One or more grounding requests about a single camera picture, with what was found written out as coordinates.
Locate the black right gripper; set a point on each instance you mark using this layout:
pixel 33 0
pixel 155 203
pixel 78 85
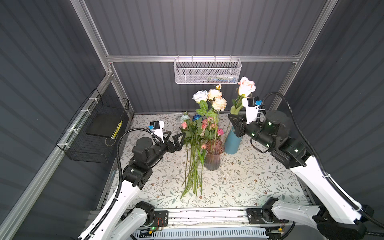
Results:
pixel 243 126

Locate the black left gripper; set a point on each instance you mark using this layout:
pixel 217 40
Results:
pixel 169 141

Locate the small pink rose stem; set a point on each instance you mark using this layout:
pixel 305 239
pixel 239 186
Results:
pixel 184 127

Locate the large pink rose stem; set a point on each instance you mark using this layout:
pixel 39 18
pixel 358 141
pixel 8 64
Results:
pixel 246 88

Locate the white green rose spray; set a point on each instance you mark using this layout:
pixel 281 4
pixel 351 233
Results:
pixel 192 182

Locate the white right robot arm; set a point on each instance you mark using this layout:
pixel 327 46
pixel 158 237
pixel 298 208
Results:
pixel 338 216

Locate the teal ceramic vase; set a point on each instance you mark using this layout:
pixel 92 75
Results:
pixel 232 142

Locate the pink ribbed glass vase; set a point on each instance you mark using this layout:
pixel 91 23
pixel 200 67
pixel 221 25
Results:
pixel 213 157

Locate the small pink flower spray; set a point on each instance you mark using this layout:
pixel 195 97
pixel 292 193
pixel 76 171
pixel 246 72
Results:
pixel 211 131

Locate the black book in basket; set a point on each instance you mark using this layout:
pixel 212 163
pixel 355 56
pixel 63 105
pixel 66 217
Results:
pixel 103 126

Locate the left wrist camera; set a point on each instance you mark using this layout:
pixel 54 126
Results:
pixel 157 128

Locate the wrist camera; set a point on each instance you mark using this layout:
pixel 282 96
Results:
pixel 253 108
pixel 157 128

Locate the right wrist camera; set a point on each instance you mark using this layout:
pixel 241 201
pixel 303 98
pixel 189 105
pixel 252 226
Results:
pixel 253 108

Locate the white wire mesh basket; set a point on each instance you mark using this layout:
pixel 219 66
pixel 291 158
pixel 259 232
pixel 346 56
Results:
pixel 206 71

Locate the black wire basket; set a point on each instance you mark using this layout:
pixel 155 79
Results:
pixel 79 146

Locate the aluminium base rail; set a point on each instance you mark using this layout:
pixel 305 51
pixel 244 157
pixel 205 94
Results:
pixel 207 218

